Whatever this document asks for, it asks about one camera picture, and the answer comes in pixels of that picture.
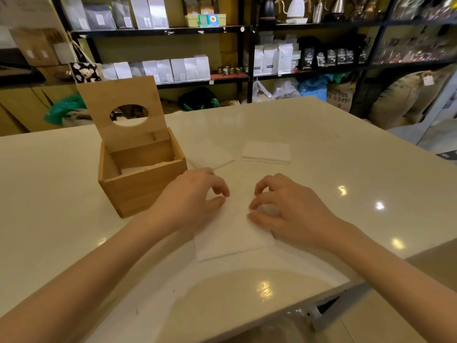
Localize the person's left hand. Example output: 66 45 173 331
146 167 231 237

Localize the person's right hand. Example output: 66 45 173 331
248 173 345 251

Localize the wooden box with holed lid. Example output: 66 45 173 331
77 75 188 219

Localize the white napkin stack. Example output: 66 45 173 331
241 140 292 165

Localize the person's right forearm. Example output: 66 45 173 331
321 221 457 343

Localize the person's left forearm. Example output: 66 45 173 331
0 210 172 343

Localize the dark green plastic bag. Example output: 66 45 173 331
178 86 221 112

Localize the grey metal table leg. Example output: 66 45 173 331
308 282 374 332

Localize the crumpled silver foil bag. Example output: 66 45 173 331
221 306 322 343

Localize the printed burlap sack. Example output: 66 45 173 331
327 80 358 113

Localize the blue plastic bag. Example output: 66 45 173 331
298 74 335 102

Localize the row of white pouches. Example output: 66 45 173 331
101 55 211 84

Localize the row of small glass jars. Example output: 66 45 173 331
217 64 245 76

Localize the teal plastic bag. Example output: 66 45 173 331
43 94 88 126

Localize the large burlap sack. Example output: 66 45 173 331
368 66 454 130

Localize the row of black coffee bags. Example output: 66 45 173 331
298 35 368 70

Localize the group of white coffee bags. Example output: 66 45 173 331
249 34 301 76

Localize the black white teddy bear bag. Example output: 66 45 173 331
68 31 104 84

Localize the wooden counter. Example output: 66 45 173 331
0 81 78 137

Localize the white foil pouch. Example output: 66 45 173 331
148 0 169 29
130 0 153 30

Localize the wide black metal shelf rack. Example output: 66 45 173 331
246 0 457 118

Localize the small white paper bag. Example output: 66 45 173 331
53 41 75 65

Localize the dark grey foil pouch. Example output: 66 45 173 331
111 0 135 30

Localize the dark wooden tray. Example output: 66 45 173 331
182 0 219 17

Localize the row of clear glassware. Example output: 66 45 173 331
375 33 457 65

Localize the wide dark grey pouch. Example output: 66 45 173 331
84 3 117 31

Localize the brown paper bag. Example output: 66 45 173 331
35 28 60 66
10 29 40 67

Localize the white gooseneck kettle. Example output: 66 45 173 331
282 0 308 25

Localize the black gooseneck kettle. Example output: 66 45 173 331
258 0 278 22

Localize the black heat sealer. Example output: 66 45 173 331
0 48 46 86

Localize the steel kettle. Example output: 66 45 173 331
327 0 347 21

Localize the silver foil pouch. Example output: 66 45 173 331
64 0 90 31

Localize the brass coffee pot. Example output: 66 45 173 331
351 0 381 21

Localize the row of glass cups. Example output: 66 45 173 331
391 0 457 20

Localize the clear plastic bag with handles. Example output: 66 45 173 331
251 80 276 103

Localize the white metal post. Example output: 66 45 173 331
416 67 457 154

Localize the wall poster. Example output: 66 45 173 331
0 0 67 31

